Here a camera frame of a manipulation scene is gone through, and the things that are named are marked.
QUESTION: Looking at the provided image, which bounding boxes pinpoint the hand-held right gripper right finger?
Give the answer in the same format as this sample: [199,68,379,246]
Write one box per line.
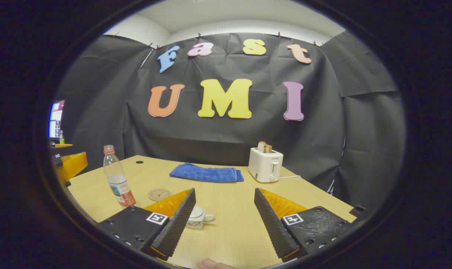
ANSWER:
[254,188,355,263]

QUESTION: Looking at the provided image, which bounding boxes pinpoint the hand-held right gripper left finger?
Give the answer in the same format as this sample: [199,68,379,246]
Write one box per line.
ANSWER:
[99,188,196,261]

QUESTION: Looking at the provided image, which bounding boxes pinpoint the white ceramic teacup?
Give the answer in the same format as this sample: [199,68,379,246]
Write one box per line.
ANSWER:
[186,205,216,229]

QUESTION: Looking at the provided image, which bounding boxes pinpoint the round cork coaster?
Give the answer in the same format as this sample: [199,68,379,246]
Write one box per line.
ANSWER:
[148,189,173,202]

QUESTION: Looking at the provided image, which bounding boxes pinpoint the clear plastic water bottle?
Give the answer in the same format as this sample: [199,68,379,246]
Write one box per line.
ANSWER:
[103,145,137,207]

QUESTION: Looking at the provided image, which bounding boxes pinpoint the computer monitor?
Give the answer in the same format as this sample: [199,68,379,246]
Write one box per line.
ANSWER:
[48,100,65,139]

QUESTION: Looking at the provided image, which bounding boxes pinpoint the white toaster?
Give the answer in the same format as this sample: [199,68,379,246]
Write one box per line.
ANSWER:
[248,147,284,183]

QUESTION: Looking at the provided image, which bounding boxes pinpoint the blue folded towel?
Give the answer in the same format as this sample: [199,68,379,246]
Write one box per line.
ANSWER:
[169,163,244,183]

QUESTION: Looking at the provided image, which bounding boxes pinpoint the black backdrop cloth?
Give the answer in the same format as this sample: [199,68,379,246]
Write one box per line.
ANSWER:
[56,32,406,210]

